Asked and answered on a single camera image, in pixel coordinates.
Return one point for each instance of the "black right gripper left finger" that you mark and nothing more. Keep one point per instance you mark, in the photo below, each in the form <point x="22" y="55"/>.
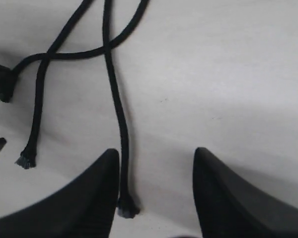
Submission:
<point x="84" y="208"/>

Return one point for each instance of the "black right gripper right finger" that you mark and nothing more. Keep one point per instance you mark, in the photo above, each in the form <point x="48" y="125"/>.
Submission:
<point x="228" y="206"/>

